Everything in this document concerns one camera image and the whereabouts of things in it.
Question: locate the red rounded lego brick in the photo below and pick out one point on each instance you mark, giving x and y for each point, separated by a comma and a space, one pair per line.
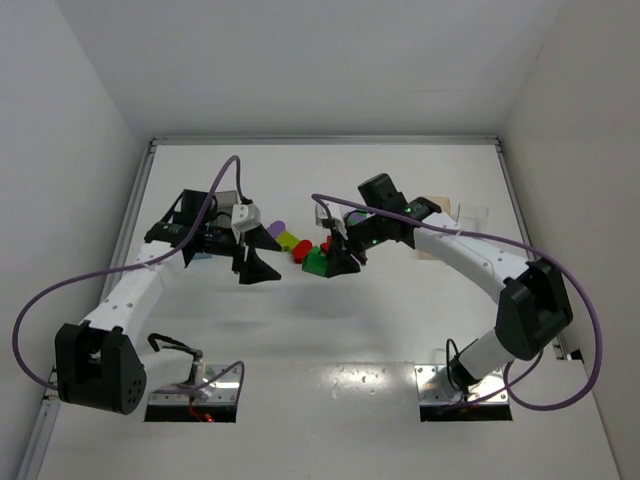
301, 250

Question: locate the aluminium frame rail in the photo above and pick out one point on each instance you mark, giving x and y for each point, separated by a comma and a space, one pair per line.
330, 391

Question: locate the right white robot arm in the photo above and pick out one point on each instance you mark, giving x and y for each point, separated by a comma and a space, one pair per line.
531, 298

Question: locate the green lego brick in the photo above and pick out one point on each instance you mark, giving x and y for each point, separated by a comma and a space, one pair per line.
315, 262

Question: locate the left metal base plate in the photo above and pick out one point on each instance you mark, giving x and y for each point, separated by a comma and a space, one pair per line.
215, 386

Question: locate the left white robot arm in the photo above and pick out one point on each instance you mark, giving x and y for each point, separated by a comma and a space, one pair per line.
97, 363

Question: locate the multicolour stacked lego tower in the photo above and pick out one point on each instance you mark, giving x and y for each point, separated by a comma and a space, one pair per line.
354, 217

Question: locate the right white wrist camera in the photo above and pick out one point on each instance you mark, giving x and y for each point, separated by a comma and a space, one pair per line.
329, 216

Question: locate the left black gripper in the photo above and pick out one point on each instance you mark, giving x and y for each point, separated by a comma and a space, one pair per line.
239, 250

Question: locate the clear plastic bin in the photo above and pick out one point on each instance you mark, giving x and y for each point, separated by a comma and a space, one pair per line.
472, 217

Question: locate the purple rounded lego brick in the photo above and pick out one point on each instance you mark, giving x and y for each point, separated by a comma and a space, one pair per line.
276, 228

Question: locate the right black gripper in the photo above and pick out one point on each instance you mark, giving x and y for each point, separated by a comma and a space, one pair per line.
343, 244

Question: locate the lime green lego bricks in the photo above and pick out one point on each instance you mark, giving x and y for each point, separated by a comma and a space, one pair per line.
287, 241

